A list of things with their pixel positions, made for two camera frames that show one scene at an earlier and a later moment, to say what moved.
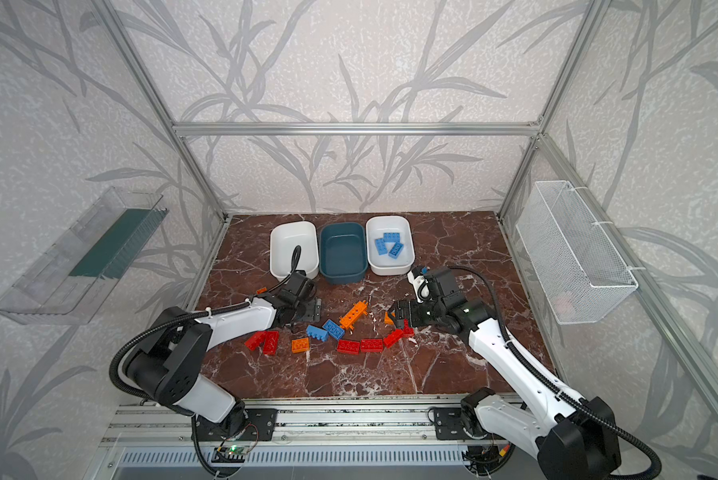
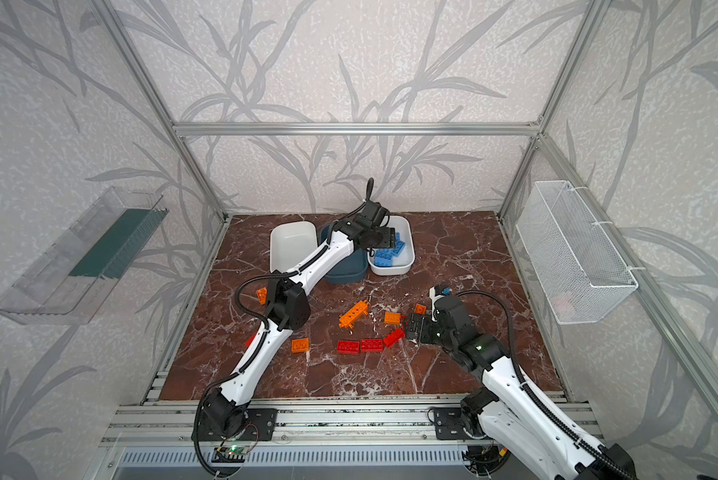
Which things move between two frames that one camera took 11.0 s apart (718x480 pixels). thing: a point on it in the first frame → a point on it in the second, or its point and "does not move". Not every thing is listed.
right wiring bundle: x=483 y=457 does not move
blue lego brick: x=333 y=329 → x=384 y=256
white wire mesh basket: x=580 y=272 does not move
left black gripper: x=309 y=306 → x=385 y=238
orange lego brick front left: x=300 y=345 does not move
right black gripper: x=406 y=310 → x=424 y=327
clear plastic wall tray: x=67 y=283 does not move
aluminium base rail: x=153 y=420 does not move
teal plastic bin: x=343 y=255 does not move
